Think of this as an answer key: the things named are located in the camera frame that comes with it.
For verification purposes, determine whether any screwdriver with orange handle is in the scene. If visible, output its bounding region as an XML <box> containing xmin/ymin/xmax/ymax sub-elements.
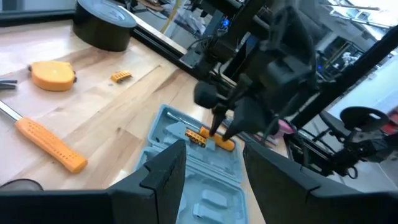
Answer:
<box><xmin>166</xmin><ymin>111</ymin><xmax>236</xmax><ymax>152</ymax></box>

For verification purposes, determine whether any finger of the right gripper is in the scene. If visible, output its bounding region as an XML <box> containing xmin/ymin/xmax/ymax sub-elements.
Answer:
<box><xmin>210</xmin><ymin>105</ymin><xmax>227</xmax><ymax>138</ymax></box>
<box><xmin>221</xmin><ymin>96</ymin><xmax>274</xmax><ymax>141</ymax></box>

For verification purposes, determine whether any small tan block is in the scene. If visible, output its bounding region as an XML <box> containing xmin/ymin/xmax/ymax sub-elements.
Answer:
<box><xmin>185</xmin><ymin>129</ymin><xmax>208</xmax><ymax>148</ymax></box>

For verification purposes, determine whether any black box on table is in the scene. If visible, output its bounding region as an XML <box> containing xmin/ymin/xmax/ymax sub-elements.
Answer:
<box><xmin>72</xmin><ymin>0</ymin><xmax>137</xmax><ymax>52</ymax></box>

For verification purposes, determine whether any grey plastic tool case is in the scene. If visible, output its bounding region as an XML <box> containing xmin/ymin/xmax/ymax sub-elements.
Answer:
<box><xmin>134</xmin><ymin>104</ymin><xmax>249</xmax><ymax>224</ymax></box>

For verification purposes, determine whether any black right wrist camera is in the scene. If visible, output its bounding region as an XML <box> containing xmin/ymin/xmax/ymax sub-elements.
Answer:
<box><xmin>193</xmin><ymin>80</ymin><xmax>219</xmax><ymax>110</ymax></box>

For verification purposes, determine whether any hammer with orange handle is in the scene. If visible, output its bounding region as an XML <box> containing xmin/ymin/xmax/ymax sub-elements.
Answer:
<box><xmin>0</xmin><ymin>79</ymin><xmax>88</xmax><ymax>174</ymax></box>

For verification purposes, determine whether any small yellow bit holder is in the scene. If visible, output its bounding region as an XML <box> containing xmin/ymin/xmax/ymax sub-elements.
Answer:
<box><xmin>111</xmin><ymin>70</ymin><xmax>133</xmax><ymax>83</ymax></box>

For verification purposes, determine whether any small black ring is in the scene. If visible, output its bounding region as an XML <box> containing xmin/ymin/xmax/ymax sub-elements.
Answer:
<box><xmin>0</xmin><ymin>179</ymin><xmax>44</xmax><ymax>191</ymax></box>

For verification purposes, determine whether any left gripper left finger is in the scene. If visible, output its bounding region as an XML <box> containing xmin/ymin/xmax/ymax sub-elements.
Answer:
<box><xmin>108</xmin><ymin>139</ymin><xmax>188</xmax><ymax>224</ymax></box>

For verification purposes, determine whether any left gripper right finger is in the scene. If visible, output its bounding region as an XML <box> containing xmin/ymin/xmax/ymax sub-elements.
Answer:
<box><xmin>243</xmin><ymin>141</ymin><xmax>360</xmax><ymax>224</ymax></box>

